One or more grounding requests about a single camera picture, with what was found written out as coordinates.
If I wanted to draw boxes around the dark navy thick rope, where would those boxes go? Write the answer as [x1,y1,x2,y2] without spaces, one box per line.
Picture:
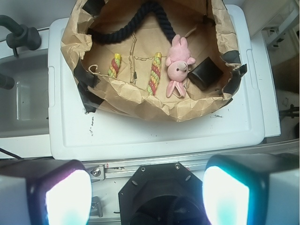
[88,0,175,45]

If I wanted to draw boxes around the black octagonal mount plate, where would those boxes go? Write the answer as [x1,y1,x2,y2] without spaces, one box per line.
[118,162,210,225]

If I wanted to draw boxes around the white plastic bin lid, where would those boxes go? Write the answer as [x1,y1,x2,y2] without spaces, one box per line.
[48,4,265,161]

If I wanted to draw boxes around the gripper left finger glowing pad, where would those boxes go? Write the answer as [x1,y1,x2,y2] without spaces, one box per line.
[0,159,92,225]

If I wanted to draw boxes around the black rectangular block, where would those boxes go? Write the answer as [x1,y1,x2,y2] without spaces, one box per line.
[187,57,223,90]

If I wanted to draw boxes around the brown paper bag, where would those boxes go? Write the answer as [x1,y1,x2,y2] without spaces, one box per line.
[61,0,247,122]

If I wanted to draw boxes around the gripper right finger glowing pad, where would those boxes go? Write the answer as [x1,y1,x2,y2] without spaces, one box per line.
[202,154,300,225]

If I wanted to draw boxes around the multicolored twisted rope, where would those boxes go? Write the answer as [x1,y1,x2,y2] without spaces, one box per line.
[107,52,163,96]

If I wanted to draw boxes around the white sink basin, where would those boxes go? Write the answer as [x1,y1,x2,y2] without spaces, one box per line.
[0,49,49,138]

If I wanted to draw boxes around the pink plush bunny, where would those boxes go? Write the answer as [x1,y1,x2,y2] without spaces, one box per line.
[165,34,196,98]

